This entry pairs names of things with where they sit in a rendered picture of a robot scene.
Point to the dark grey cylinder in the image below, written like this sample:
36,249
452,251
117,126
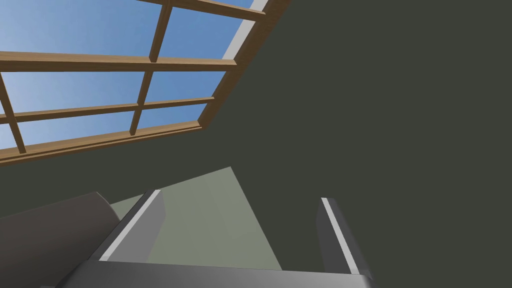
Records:
48,244

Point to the grey-green cabinet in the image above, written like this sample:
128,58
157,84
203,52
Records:
216,224

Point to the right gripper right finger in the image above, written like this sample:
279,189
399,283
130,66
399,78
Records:
340,240

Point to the wooden framed window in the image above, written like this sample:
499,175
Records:
120,80

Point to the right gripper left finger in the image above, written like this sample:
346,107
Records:
138,232

